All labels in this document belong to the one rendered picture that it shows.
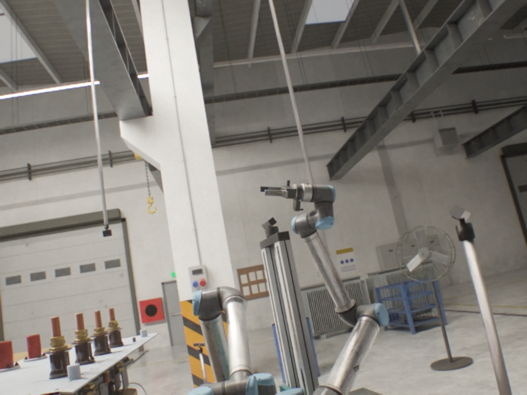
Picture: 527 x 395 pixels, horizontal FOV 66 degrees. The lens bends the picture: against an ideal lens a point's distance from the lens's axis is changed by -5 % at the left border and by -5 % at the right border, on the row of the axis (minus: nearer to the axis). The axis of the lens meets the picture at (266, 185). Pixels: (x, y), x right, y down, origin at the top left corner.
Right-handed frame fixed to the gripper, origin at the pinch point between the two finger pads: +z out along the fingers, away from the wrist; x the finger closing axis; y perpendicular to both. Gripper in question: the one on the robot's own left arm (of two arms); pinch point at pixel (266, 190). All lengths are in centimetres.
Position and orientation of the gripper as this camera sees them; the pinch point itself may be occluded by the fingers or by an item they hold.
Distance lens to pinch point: 204.9
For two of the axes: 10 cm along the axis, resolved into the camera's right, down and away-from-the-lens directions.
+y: 0.7, -9.9, -1.1
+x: 1.8, 1.2, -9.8
